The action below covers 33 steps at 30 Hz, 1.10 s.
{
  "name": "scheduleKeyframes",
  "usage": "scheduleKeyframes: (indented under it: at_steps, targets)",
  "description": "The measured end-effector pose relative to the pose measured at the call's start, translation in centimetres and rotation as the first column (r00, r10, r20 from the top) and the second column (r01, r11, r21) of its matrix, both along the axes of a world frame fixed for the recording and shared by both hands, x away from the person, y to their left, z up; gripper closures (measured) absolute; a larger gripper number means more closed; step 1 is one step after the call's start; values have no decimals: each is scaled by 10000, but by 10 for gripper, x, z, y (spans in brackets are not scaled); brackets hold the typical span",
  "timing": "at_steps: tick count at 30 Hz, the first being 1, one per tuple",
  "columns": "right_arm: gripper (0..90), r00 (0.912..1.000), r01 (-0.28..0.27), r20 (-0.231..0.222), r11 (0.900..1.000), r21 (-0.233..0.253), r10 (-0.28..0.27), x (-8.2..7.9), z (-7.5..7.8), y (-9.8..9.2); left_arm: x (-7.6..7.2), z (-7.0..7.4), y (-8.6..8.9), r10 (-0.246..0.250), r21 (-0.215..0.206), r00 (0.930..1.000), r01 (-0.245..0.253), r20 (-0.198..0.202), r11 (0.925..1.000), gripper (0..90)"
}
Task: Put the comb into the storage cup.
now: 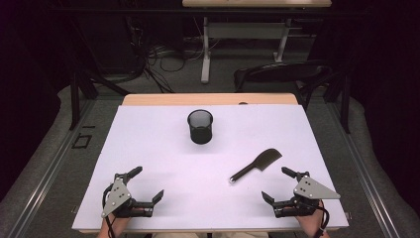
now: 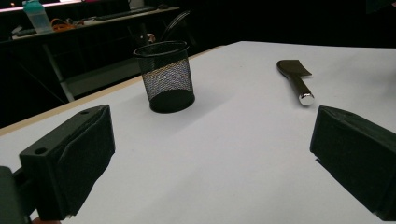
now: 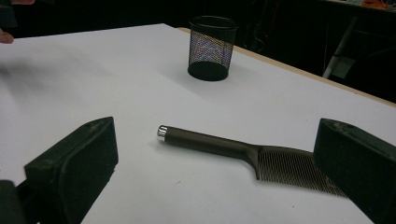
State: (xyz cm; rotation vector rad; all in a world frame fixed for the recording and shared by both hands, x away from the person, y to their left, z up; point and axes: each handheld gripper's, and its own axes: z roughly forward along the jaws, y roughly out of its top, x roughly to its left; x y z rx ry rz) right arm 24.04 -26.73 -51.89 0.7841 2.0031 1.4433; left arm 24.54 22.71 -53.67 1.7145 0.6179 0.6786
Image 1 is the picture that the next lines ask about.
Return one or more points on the black mesh pen holder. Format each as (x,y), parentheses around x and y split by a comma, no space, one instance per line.
(200,129)

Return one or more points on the black metal stand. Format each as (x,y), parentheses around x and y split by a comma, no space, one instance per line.
(345,105)
(74,99)

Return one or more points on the black chair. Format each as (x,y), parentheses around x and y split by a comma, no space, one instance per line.
(280,73)

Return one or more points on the metal floor rail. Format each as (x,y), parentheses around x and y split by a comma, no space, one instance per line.
(366,181)
(49,175)

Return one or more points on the white table mat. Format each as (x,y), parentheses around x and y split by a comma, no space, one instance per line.
(165,148)

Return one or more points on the desk with white legs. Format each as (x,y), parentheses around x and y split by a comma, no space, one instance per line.
(247,30)

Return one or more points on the person's left hand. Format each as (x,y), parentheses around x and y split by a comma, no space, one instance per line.
(116,222)

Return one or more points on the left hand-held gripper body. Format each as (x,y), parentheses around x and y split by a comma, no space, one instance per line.
(117,196)

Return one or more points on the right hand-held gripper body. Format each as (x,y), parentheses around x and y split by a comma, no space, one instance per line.
(310,191)

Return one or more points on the person's right hand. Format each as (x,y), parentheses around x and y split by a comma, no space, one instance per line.
(309,222)

